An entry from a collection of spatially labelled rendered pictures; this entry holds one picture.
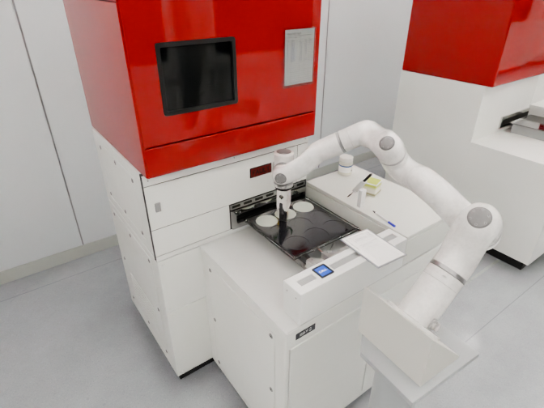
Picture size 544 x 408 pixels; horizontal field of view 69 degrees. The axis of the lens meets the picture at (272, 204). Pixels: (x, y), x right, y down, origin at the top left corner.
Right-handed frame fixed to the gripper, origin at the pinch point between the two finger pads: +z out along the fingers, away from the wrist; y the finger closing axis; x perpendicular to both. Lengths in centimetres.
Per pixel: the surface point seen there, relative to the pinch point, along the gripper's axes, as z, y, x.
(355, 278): 2.3, -33.5, -34.1
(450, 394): 92, -5, -90
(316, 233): 2.1, -7.3, -16.5
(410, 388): 10, -70, -52
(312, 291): -3, -50, -20
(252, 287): 10.0, -38.3, 4.0
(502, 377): 92, 12, -119
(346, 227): 2.1, 0.1, -28.5
